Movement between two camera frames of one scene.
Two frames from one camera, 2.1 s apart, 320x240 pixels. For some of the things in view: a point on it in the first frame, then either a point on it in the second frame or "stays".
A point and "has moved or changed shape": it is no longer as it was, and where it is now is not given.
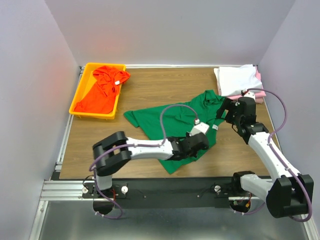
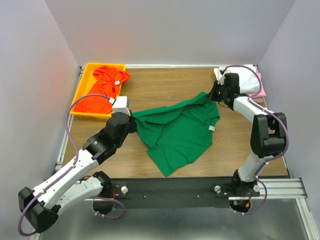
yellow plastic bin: [88, 84] stays
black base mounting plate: [158, 192] stays
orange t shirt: [102, 99] stays
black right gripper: [229, 105] → [211, 94]
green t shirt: [177, 120] has moved or changed shape
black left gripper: [193, 155] → [132, 121]
